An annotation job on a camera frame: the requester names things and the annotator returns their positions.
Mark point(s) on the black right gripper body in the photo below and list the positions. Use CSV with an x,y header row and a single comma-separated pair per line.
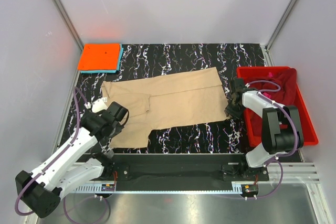
x,y
234,102

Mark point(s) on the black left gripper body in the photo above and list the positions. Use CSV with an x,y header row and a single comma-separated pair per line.
x,y
111,131

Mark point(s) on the beige t-shirt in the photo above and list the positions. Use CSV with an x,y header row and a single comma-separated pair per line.
x,y
162,102

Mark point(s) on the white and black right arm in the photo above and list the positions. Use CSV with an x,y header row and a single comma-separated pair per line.
x,y
281,131

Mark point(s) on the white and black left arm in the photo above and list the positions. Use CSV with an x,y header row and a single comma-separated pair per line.
x,y
31,191

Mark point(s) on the black marble-pattern mat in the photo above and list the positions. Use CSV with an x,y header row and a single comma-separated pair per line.
x,y
150,60

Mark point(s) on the pink garment in bin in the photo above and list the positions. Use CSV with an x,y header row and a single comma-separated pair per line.
x,y
270,75

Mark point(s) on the dark red t-shirt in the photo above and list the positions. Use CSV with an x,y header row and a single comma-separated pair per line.
x,y
286,80

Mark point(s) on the folded teal t-shirt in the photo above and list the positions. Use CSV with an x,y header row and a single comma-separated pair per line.
x,y
118,61

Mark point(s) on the left controller board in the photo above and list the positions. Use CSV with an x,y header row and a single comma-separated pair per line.
x,y
108,187

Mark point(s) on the controller board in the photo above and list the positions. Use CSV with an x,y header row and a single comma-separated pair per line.
x,y
252,188
108,187

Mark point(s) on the folded orange t-shirt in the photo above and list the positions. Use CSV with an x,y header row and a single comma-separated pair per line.
x,y
99,56

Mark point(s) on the right controller board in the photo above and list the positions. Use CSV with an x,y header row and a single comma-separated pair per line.
x,y
252,188

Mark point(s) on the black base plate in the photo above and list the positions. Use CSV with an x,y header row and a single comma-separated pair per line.
x,y
227,167

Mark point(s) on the right aluminium corner post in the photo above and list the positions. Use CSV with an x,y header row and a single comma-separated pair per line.
x,y
286,14

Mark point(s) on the aluminium corner post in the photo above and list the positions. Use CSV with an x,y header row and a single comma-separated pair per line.
x,y
286,14
69,24

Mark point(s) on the aluminium frame rail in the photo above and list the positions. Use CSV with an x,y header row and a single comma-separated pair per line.
x,y
288,176

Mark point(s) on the left aluminium corner post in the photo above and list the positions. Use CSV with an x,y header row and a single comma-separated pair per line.
x,y
69,24

